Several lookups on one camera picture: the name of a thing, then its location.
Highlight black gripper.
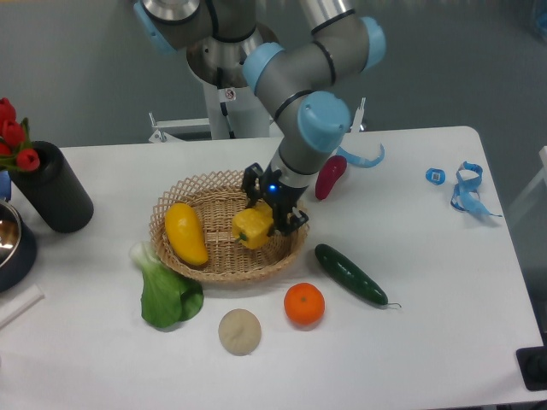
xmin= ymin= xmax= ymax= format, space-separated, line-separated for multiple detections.
xmin=241 ymin=162 xmax=309 ymax=236

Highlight yellow bell pepper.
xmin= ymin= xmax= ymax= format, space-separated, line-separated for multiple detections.
xmin=232 ymin=202 xmax=274 ymax=249

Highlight dark green cucumber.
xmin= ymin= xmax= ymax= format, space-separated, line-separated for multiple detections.
xmin=314 ymin=243 xmax=401 ymax=308

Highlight orange mandarin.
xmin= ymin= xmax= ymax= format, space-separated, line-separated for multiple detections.
xmin=284 ymin=283 xmax=326 ymax=326

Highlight beige steamed bun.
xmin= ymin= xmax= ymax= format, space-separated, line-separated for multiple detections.
xmin=218 ymin=308 xmax=262 ymax=356

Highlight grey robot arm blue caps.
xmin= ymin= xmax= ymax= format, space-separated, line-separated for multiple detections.
xmin=133 ymin=1 xmax=386 ymax=235

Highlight woven wicker basket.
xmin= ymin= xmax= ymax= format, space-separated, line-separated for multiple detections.
xmin=149 ymin=171 xmax=309 ymax=284

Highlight purple sweet potato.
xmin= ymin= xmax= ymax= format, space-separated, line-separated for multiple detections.
xmin=315 ymin=155 xmax=347 ymax=201

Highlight blue curved tape strip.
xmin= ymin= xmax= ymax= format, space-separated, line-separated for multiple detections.
xmin=336 ymin=144 xmax=385 ymax=168

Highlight yellow mango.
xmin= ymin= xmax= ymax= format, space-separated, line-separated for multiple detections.
xmin=164 ymin=202 xmax=209 ymax=266

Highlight green bok choy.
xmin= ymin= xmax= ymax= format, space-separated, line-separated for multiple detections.
xmin=129 ymin=242 xmax=204 ymax=329

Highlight small blue tape roll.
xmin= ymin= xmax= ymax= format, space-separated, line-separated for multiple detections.
xmin=425 ymin=168 xmax=446 ymax=186

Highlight blue ribbon tangle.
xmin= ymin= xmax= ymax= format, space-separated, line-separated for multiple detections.
xmin=450 ymin=161 xmax=502 ymax=217

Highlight black cylindrical vase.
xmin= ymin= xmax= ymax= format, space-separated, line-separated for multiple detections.
xmin=9 ymin=141 xmax=94 ymax=233

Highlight white flat stick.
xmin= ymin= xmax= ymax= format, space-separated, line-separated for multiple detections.
xmin=1 ymin=284 xmax=44 ymax=328

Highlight dark bowl metal inside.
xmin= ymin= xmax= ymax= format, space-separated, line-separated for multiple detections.
xmin=1 ymin=200 xmax=38 ymax=292

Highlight red artificial tulips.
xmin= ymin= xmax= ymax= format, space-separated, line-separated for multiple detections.
xmin=1 ymin=97 xmax=40 ymax=173

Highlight blue object left edge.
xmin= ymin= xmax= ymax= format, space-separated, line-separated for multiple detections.
xmin=0 ymin=171 xmax=12 ymax=202

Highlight black device table corner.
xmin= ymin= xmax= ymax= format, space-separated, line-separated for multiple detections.
xmin=515 ymin=346 xmax=546 ymax=391

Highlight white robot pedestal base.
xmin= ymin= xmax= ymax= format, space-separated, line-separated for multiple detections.
xmin=147 ymin=20 xmax=368 ymax=144

